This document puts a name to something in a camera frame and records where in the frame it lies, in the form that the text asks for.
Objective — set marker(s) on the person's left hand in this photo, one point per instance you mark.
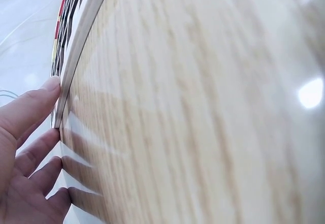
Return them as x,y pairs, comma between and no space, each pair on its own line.
15,183

